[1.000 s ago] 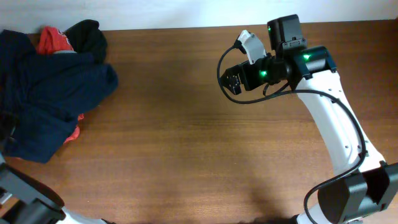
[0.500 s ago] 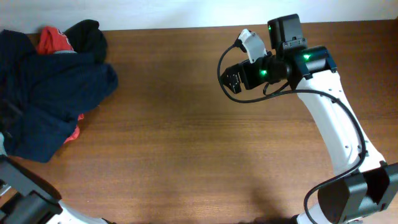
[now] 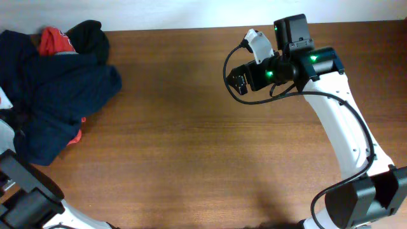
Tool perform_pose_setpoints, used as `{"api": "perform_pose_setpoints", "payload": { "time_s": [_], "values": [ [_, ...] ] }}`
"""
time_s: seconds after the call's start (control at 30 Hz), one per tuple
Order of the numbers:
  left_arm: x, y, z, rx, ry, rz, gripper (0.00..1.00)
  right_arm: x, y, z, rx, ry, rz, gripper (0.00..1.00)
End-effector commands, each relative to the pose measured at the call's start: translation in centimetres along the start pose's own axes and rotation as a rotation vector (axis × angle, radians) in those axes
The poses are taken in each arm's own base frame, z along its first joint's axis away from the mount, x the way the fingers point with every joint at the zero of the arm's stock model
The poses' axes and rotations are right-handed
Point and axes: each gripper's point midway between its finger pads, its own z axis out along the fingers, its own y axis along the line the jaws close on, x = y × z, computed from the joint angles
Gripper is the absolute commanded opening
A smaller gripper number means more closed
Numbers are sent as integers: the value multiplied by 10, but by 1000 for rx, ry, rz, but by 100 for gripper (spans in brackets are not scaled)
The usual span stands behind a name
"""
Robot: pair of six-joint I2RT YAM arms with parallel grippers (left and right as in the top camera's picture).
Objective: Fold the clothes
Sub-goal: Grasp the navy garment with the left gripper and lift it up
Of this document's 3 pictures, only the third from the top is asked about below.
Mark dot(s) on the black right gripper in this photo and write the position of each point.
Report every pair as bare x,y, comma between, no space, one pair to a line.
252,69

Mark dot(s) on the navy blue shorts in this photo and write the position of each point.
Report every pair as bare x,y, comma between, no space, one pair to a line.
50,95

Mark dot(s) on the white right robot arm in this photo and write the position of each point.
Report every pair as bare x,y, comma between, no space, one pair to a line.
371,186

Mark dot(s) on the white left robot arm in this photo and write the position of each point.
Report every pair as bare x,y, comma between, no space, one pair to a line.
30,199

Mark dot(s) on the black garment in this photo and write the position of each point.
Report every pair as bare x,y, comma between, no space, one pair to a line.
88,38

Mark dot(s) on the red printed t-shirt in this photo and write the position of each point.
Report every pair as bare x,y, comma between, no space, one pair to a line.
54,41

